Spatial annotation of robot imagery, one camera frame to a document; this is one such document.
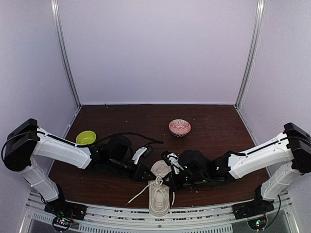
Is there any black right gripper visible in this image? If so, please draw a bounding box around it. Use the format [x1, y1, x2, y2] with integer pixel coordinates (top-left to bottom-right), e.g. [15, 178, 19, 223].
[161, 170, 207, 193]

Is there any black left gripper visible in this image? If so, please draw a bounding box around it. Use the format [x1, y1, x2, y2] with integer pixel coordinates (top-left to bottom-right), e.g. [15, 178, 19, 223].
[109, 156, 156, 183]

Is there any white canvas sneaker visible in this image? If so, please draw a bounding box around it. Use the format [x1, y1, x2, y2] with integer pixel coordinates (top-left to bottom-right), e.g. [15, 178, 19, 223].
[148, 160, 171, 217]

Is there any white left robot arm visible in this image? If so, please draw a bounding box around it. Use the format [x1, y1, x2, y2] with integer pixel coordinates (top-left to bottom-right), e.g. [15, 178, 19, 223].
[0, 118, 156, 216]

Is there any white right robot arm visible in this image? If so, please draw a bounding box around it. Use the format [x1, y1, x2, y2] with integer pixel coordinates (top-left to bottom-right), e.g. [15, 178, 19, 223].
[161, 123, 311, 215]

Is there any lime green bowl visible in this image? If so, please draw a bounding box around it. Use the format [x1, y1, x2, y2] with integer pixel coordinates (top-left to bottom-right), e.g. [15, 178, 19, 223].
[75, 131, 97, 145]

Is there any red patterned bowl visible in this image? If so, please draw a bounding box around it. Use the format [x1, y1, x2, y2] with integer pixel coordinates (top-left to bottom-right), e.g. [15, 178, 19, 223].
[169, 119, 191, 138]

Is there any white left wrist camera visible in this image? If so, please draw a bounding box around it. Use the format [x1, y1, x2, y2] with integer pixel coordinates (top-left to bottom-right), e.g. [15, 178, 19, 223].
[131, 147, 147, 165]

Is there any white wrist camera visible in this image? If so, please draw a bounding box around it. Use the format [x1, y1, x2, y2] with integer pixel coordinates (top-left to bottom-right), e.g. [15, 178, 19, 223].
[161, 150, 184, 175]
[131, 147, 147, 165]

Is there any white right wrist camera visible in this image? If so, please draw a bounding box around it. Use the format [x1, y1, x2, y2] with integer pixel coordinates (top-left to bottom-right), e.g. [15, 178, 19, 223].
[161, 150, 184, 175]

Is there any aluminium frame rail left side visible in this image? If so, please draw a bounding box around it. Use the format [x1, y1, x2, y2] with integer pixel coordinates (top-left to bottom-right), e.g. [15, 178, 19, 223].
[68, 106, 82, 129]

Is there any aluminium front rail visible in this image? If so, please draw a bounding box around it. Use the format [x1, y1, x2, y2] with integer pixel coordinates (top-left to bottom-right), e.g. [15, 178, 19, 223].
[24, 191, 292, 233]

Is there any aluminium frame post back left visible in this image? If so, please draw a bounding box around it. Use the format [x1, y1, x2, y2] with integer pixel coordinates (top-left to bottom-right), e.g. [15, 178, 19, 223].
[50, 0, 82, 109]

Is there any aluminium frame post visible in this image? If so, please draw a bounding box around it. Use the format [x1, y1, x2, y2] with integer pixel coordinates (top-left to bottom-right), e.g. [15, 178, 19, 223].
[235, 0, 266, 109]
[50, 0, 82, 109]

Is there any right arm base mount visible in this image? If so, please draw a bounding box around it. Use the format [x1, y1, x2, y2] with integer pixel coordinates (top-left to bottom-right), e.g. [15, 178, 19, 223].
[232, 191, 274, 231]

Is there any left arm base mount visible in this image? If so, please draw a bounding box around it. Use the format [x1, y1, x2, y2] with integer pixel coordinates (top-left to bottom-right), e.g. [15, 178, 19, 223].
[41, 184, 87, 233]

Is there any aluminium frame post back right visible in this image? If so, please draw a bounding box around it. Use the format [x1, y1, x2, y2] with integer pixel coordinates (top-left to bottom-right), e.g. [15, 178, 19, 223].
[235, 0, 266, 109]

